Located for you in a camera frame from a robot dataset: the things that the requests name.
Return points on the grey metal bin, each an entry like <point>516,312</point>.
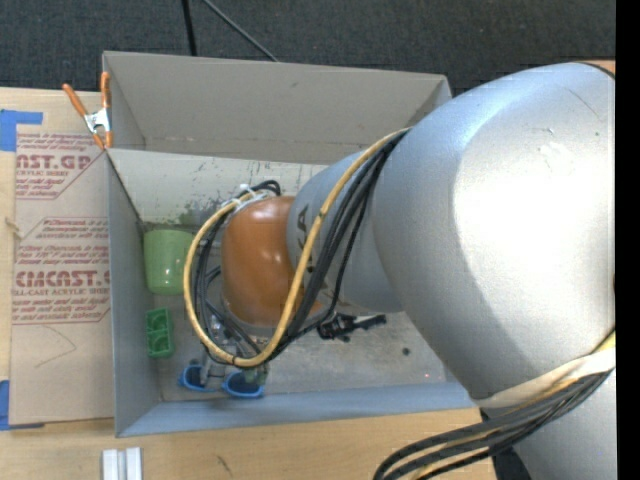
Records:
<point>280,113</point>

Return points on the brown cardboard board red print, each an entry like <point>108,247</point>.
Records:
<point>60,328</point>

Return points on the black cylinder on white bracket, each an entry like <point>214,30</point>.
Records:
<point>345,326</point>

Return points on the light green plastic cup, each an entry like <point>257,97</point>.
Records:
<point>167,260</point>

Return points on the green plastic block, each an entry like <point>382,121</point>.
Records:
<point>160,333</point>

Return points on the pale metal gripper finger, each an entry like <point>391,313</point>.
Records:
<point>218,370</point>
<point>206,373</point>

